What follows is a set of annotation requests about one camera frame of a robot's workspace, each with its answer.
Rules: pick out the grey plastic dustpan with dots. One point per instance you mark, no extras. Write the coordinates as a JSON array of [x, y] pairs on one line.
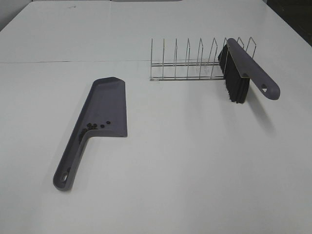
[[106, 101]]

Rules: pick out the pile of coffee beans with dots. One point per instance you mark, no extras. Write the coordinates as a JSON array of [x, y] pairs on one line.
[[89, 126]]

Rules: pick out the grey hand brush black bristles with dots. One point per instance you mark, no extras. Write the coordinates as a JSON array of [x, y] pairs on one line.
[[239, 69]]

